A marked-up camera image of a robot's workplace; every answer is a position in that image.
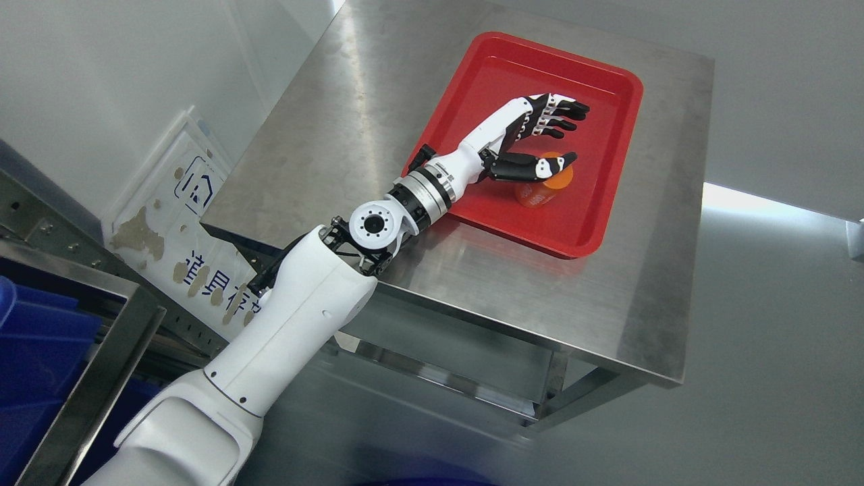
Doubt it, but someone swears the white sign with blue text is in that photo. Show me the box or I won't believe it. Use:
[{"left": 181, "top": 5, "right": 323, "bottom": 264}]
[{"left": 101, "top": 107, "right": 260, "bottom": 341}]

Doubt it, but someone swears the blue bin far right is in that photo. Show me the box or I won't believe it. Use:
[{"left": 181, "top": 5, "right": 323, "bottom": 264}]
[{"left": 0, "top": 275, "right": 163, "bottom": 486}]

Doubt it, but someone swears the orange cylindrical capacitor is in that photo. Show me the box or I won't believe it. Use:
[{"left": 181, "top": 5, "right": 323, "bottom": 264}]
[{"left": 513, "top": 166, "right": 574, "bottom": 209}]

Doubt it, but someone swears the red plastic tray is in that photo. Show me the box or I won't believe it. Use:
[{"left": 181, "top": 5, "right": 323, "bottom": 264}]
[{"left": 401, "top": 31, "right": 644, "bottom": 260}]

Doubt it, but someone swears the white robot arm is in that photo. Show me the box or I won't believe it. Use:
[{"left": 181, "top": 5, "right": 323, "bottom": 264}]
[{"left": 84, "top": 166, "right": 466, "bottom": 485}]

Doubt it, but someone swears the stainless steel desk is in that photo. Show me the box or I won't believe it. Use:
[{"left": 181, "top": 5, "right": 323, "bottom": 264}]
[{"left": 202, "top": 1, "right": 715, "bottom": 428}]

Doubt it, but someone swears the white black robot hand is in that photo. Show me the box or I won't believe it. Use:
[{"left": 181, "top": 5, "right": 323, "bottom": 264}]
[{"left": 414, "top": 93, "right": 591, "bottom": 205}]

